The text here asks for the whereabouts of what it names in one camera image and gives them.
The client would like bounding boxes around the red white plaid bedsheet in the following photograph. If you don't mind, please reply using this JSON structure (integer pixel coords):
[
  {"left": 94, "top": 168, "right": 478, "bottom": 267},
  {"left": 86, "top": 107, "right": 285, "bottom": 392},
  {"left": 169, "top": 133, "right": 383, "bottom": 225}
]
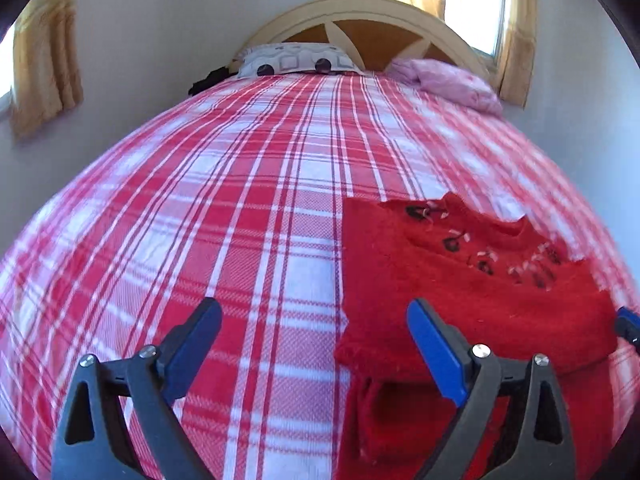
[{"left": 1, "top": 74, "right": 639, "bottom": 479}]

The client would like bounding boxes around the black cloth beside pillow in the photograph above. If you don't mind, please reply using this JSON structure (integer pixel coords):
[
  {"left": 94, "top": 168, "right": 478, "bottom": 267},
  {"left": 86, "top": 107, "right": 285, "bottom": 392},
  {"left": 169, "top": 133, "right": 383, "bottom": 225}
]
[{"left": 188, "top": 66, "right": 234, "bottom": 96}]

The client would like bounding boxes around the white patterned pillow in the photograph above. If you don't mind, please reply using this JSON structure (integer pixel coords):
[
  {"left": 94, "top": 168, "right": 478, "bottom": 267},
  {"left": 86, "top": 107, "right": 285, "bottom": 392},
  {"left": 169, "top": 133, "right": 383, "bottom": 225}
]
[{"left": 234, "top": 42, "right": 363, "bottom": 78}]

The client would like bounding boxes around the cream wooden headboard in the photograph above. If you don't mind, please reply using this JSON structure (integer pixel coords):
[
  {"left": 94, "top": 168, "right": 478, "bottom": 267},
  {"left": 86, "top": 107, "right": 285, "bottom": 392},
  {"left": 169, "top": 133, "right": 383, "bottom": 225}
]
[{"left": 242, "top": 0, "right": 491, "bottom": 82}]

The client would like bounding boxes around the red knitted child sweater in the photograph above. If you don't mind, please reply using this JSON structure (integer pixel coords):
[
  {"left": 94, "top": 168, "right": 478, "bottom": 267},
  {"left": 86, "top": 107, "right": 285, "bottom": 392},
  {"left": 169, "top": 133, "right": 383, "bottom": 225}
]
[{"left": 335, "top": 194, "right": 617, "bottom": 479}]

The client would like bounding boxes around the yellow curtain side window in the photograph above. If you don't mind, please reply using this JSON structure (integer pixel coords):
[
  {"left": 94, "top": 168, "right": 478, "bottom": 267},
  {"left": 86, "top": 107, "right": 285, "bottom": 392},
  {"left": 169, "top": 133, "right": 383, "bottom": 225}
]
[{"left": 10, "top": 0, "right": 84, "bottom": 142}]

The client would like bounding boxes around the yellow curtain centre right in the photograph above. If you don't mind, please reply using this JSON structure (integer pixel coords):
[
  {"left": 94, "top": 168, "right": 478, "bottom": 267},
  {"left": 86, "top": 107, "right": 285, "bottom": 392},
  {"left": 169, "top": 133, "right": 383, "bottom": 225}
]
[{"left": 497, "top": 0, "right": 538, "bottom": 108}]

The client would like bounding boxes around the centre window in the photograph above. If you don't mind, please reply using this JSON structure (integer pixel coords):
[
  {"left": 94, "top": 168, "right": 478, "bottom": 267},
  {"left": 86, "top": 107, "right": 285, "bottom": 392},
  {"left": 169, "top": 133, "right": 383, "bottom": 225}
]
[{"left": 445, "top": 0, "right": 506, "bottom": 60}]

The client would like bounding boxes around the pink pillow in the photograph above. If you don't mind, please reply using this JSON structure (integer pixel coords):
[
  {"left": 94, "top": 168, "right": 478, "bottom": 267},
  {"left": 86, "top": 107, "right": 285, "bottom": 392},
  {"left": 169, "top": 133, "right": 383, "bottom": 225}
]
[{"left": 385, "top": 58, "right": 503, "bottom": 116}]

